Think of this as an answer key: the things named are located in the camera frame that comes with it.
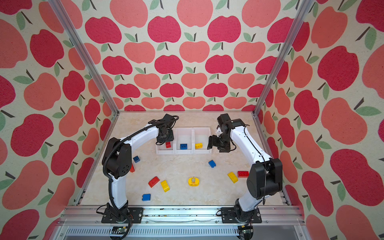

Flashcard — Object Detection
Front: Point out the blue lego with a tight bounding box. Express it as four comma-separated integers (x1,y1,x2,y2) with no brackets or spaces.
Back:
180,144,188,150
209,160,216,168
133,156,140,163
142,194,151,202

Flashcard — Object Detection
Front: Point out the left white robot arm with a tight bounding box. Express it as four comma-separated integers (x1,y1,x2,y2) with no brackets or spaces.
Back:
102,114,179,210

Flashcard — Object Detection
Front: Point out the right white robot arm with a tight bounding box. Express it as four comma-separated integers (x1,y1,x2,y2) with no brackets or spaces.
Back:
207,114,283,223

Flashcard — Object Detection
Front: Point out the left white plastic bin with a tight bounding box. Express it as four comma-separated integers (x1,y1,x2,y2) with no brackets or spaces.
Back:
156,141,176,155

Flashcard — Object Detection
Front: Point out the white plastic bin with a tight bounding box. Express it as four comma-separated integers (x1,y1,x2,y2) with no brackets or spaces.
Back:
193,127,212,154
175,128,193,155
156,141,176,155

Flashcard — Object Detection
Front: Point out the middle white plastic bin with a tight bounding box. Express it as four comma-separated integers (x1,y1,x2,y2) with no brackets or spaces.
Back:
175,128,193,155

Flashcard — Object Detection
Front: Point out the right white plastic bin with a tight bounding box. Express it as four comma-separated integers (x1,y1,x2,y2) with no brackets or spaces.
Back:
193,127,212,154

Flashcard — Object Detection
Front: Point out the round yellow lego piece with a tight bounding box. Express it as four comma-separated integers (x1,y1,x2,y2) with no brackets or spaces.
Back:
188,177,200,187

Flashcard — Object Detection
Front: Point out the blue lego front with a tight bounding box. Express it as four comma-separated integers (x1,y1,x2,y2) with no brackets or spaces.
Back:
142,194,151,202

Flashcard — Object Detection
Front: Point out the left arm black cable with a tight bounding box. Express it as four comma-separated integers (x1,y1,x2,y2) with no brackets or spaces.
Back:
101,115,180,235

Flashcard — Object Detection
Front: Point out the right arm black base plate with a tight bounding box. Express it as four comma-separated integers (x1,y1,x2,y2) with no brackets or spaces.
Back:
220,207,262,224

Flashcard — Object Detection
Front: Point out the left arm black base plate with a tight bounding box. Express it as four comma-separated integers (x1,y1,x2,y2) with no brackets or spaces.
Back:
101,206,144,224

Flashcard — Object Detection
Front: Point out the aluminium front rail frame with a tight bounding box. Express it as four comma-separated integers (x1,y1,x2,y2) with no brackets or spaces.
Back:
49,205,311,240

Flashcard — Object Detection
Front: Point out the left aluminium corner post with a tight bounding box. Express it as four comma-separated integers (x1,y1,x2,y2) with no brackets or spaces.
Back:
48,1,120,116

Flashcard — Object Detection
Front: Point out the aluminium corner post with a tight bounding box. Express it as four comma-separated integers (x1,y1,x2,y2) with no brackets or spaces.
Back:
48,1,120,116
253,0,314,116

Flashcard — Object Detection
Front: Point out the right aluminium corner post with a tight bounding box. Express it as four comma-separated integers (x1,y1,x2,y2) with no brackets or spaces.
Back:
253,0,314,116

